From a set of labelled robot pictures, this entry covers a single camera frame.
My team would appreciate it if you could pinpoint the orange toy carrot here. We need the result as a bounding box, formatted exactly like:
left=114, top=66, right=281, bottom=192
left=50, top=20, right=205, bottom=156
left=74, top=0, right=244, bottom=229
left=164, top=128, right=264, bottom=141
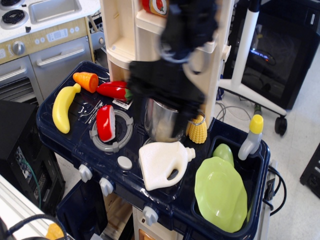
left=72, top=72, right=99, bottom=93

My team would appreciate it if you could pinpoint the grey toy stove burner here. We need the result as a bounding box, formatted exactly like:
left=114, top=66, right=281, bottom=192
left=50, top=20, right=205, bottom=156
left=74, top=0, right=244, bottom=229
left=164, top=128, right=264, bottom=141
left=89, top=109, right=134, bottom=153

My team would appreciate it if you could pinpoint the red toy chili pepper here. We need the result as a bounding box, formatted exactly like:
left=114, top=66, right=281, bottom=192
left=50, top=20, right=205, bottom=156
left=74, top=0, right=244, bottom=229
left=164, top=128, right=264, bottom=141
left=96, top=81, right=133, bottom=103

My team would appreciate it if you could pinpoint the grey wooden toy kitchen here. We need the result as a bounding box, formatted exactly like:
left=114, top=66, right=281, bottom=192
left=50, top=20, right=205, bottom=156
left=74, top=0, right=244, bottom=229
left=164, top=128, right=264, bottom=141
left=0, top=0, right=100, bottom=104

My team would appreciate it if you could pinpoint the red white toy sushi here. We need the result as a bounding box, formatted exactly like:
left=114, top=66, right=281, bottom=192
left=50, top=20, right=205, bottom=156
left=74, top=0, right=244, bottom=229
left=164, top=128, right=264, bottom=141
left=96, top=105, right=116, bottom=143

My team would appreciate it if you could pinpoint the red toy ketchup bottle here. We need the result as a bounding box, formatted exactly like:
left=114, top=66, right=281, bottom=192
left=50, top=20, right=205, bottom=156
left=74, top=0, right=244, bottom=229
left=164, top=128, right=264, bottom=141
left=141, top=0, right=169, bottom=17

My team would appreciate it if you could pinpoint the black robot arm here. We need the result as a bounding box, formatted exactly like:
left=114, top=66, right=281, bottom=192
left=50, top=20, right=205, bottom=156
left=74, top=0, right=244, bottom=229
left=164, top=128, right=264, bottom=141
left=128, top=0, right=218, bottom=142

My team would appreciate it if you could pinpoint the black computer case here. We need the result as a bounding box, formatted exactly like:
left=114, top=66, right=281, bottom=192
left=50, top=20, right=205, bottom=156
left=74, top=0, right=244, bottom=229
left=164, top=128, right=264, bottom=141
left=0, top=100, right=66, bottom=216

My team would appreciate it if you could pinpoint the grey yellow toy faucet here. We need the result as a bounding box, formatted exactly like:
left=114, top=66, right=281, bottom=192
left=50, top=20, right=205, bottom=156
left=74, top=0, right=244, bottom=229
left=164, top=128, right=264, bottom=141
left=238, top=114, right=264, bottom=161

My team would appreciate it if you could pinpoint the light green toy cup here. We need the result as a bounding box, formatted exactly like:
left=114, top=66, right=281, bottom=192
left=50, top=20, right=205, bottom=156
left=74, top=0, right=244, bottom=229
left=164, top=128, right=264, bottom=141
left=212, top=143, right=234, bottom=167

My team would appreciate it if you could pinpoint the white rolling monitor stand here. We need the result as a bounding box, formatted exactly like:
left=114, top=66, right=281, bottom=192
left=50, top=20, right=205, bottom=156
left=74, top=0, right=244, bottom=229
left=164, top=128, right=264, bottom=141
left=218, top=0, right=288, bottom=136

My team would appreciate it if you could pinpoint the navy blue toy kitchen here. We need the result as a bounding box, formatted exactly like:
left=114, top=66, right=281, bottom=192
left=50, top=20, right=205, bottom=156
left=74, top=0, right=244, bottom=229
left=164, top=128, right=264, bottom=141
left=36, top=74, right=270, bottom=240

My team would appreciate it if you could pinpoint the yellow toy corn cob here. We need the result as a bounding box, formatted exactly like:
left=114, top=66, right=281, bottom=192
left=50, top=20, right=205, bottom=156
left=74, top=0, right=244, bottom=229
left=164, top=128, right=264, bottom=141
left=186, top=114, right=207, bottom=144

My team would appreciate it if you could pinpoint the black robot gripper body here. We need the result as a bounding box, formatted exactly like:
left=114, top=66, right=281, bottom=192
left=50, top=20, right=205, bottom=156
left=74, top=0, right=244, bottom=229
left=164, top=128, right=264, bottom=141
left=127, top=58, right=205, bottom=118

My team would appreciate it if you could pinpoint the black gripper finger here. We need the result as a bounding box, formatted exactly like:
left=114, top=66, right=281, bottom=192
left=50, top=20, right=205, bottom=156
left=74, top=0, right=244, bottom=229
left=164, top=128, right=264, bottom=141
left=132, top=92, right=148, bottom=133
left=172, top=106, right=198, bottom=140

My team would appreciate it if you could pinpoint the yellow toy banana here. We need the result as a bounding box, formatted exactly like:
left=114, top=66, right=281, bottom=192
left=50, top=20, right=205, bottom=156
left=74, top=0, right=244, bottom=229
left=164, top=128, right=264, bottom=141
left=52, top=83, right=81, bottom=134

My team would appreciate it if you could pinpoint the stainless steel pot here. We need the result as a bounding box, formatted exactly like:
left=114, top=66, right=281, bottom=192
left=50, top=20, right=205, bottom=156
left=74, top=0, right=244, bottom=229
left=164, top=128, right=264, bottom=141
left=143, top=97, right=206, bottom=143

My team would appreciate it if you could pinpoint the black monitor screen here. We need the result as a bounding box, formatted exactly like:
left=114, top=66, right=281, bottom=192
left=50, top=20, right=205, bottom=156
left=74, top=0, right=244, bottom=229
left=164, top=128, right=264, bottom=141
left=223, top=0, right=320, bottom=110

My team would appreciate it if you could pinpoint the white toy detergent jug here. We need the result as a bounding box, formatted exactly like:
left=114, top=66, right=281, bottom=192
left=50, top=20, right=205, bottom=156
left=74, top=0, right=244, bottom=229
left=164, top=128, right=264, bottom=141
left=138, top=141, right=196, bottom=191

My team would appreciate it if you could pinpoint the cream toy kitchen shelf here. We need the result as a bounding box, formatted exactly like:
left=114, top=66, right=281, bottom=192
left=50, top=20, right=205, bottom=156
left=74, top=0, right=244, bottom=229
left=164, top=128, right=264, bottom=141
left=100, top=0, right=234, bottom=124

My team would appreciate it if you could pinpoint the light green toy plate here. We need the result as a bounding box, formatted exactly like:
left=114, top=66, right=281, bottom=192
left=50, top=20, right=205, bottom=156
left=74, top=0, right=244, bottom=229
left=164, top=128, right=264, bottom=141
left=194, top=156, right=248, bottom=233

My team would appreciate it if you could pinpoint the black power cable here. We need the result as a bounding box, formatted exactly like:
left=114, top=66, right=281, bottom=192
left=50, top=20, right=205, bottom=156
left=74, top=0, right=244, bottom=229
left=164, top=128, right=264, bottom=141
left=262, top=164, right=288, bottom=217

